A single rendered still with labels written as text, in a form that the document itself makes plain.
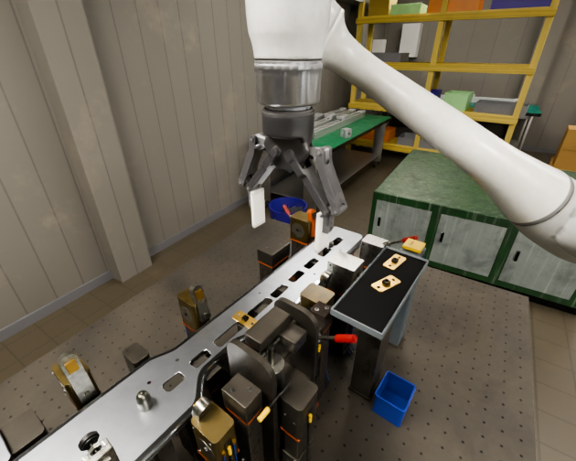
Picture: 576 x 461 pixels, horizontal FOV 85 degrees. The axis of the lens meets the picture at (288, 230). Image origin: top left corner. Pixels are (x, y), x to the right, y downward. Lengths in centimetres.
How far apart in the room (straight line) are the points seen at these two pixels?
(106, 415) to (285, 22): 87
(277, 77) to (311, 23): 7
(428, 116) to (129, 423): 87
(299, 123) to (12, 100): 229
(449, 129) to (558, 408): 214
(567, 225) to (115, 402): 97
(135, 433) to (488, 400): 109
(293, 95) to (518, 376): 132
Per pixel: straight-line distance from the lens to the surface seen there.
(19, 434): 104
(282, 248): 129
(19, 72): 263
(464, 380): 141
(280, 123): 44
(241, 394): 73
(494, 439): 132
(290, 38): 42
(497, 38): 769
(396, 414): 118
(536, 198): 59
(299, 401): 77
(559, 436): 239
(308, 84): 44
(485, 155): 54
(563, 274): 301
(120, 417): 93
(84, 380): 98
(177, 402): 90
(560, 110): 780
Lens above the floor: 174
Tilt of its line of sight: 30 degrees down
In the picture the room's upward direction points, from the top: straight up
